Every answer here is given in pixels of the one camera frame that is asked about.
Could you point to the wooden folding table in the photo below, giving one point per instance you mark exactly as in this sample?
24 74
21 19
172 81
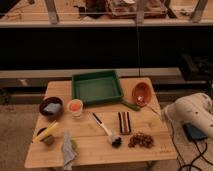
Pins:
93 147

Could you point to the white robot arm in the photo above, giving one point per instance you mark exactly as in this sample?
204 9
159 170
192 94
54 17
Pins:
195 109

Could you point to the brown grape bunch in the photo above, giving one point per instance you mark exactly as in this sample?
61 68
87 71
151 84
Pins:
141 139

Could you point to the striped rectangular block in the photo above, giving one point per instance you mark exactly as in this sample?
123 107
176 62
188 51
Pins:
124 122

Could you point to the clear cup orange content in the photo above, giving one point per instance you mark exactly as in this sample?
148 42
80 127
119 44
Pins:
75 107

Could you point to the grey cloth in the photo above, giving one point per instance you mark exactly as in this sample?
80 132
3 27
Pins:
68 152

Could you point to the orange bowl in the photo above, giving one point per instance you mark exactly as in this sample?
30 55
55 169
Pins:
141 94

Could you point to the green plastic tray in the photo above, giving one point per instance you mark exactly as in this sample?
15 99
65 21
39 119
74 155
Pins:
97 87

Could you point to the small dark cup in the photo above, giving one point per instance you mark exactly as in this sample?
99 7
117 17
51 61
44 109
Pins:
47 140

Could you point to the dark bowl with cloth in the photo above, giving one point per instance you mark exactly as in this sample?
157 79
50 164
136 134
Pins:
51 107

